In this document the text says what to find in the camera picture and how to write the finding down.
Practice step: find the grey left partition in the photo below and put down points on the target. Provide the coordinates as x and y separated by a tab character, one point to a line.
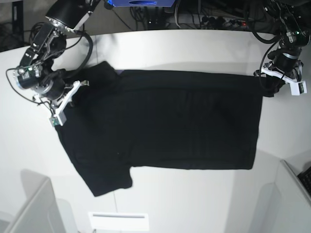
42	212

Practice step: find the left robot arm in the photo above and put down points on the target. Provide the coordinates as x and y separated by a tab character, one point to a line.
293	18

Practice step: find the black T-shirt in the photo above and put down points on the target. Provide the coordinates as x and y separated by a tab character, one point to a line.
159	118

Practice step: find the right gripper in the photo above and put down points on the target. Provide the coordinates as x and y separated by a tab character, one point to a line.
54	87

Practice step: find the black keyboard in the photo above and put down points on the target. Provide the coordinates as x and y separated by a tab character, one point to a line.
305	178

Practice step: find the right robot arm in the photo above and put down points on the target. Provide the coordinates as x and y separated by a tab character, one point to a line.
35	68

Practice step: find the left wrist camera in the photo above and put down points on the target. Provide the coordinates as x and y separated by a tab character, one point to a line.
298	88

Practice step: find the grey right partition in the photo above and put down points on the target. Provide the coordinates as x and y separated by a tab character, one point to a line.
283	206

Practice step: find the grey partition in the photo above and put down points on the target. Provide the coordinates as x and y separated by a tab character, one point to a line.
42	212
283	206

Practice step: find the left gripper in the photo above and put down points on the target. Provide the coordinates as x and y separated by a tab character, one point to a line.
283	68

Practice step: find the white slotted tray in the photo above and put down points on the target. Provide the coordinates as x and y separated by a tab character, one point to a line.
119	221

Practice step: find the blue box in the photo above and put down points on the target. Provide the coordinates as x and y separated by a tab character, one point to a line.
147	3

